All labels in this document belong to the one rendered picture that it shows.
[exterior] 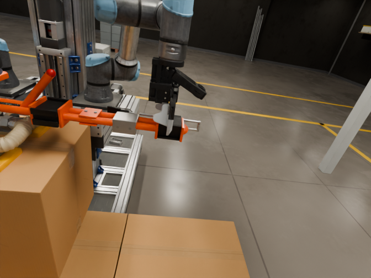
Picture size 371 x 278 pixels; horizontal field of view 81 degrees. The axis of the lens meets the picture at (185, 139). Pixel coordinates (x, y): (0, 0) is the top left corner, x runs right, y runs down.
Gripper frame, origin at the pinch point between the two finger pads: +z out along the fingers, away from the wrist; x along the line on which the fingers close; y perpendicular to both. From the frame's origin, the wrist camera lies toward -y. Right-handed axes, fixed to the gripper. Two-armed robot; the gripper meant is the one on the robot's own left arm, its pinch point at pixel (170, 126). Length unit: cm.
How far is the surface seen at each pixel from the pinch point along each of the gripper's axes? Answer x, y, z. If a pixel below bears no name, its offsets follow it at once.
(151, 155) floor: -157, 11, 118
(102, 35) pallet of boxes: -751, 233, 58
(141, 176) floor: -118, 18, 119
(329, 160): -165, -220, 100
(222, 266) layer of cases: 4, -33, 67
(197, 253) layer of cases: -2, -21, 66
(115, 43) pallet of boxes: -750, 193, 79
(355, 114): -166, -221, 35
